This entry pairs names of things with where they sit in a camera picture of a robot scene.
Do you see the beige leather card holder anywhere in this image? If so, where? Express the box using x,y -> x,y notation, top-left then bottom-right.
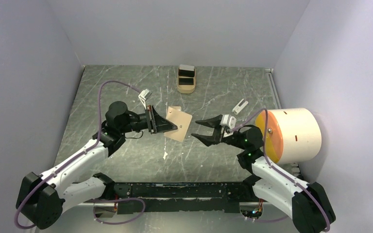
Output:
164,106 -> 192,142

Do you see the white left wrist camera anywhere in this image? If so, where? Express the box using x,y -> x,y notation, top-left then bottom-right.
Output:
138,89 -> 152,109

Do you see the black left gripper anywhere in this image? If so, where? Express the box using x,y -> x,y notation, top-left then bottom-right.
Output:
119,104 -> 177,134

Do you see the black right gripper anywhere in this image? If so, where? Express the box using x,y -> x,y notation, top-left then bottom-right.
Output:
191,115 -> 247,150

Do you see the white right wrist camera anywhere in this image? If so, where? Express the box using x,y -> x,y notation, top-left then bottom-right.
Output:
220,114 -> 237,129

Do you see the stack of cards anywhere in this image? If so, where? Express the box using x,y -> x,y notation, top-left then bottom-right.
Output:
178,64 -> 196,78

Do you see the beige oval plastic tray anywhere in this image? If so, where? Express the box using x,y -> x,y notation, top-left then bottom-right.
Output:
177,64 -> 196,94

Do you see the cream cylinder with orange face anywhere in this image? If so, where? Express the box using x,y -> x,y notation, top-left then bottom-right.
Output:
254,108 -> 322,165

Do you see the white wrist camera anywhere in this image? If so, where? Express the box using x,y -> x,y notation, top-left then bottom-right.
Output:
138,89 -> 152,109
220,114 -> 237,129

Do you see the black card lying in tray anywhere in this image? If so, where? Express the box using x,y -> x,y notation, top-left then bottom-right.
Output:
178,77 -> 195,86

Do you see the white plastic clip device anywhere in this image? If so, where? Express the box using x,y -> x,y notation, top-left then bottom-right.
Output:
232,99 -> 249,115

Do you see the aluminium frame rail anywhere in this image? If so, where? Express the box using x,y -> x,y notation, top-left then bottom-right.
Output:
34,183 -> 319,206

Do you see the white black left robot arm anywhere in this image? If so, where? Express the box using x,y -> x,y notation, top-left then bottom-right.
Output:
15,101 -> 178,229

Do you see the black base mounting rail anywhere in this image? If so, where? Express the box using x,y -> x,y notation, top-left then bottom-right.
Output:
82,182 -> 274,215

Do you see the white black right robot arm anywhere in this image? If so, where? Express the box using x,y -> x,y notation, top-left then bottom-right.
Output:
192,115 -> 336,233

